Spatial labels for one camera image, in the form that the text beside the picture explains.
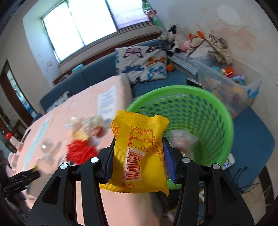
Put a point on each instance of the clear plastic storage bin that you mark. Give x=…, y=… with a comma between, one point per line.
x=245, y=93

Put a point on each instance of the window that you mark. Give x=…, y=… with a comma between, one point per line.
x=86, y=26

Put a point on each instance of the clear plastic bag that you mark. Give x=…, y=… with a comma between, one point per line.
x=182, y=139

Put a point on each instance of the teal item on windowsill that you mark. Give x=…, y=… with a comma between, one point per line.
x=77, y=68

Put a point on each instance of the long grey patterned cloth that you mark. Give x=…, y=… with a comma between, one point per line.
x=184, y=63

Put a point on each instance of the grey white plush toy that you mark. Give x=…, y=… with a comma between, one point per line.
x=164, y=35

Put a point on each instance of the red foam fruit net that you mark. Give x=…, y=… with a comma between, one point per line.
x=80, y=152

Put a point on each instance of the blue sofa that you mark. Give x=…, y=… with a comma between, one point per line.
x=97, y=73

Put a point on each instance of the green plastic mesh basket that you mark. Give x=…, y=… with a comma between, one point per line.
x=228, y=130

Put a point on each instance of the butterfly print pillow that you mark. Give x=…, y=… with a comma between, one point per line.
x=139, y=65

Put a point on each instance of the black remote control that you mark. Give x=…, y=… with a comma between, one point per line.
x=25, y=136

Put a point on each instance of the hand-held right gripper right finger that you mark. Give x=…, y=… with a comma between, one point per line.
x=169, y=162

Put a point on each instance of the pink printed blanket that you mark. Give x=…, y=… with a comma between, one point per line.
x=65, y=104

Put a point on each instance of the large yellow snack packet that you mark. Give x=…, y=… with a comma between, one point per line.
x=134, y=139

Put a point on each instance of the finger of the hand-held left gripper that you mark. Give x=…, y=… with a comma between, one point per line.
x=28, y=180
x=23, y=173

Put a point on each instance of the clear plastic cup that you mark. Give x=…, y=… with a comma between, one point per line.
x=46, y=146

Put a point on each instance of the patterned beige cloth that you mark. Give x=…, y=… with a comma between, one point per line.
x=222, y=51

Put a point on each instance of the orange fox plush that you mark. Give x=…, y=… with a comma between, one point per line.
x=196, y=37

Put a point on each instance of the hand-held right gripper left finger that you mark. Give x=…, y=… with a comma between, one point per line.
x=107, y=169

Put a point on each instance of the orange ball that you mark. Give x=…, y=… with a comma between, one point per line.
x=170, y=68

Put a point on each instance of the small patterned cushion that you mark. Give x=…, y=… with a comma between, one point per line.
x=58, y=101

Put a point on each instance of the pink white soft item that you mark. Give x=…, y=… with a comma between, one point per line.
x=13, y=159

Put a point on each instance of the grey cloth bag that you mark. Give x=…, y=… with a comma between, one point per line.
x=201, y=50

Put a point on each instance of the pink plush toy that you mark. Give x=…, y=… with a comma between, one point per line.
x=187, y=45

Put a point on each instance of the orange toy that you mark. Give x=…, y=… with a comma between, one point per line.
x=229, y=71

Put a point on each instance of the white bottle red cap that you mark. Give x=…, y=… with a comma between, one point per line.
x=9, y=139

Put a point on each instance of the books on windowsill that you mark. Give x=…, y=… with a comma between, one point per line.
x=63, y=77

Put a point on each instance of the brown framed glass door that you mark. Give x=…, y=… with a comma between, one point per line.
x=18, y=91

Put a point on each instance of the small torn yellow wrapper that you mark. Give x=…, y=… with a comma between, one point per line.
x=79, y=134

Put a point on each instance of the white foam fruit net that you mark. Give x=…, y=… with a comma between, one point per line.
x=93, y=121

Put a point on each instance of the purple toy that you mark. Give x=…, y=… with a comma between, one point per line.
x=239, y=79

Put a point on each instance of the black white cow plush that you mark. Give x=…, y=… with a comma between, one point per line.
x=176, y=32

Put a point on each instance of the colourful pinwheel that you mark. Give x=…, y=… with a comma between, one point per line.
x=149, y=9

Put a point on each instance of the small white device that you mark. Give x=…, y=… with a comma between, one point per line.
x=230, y=161

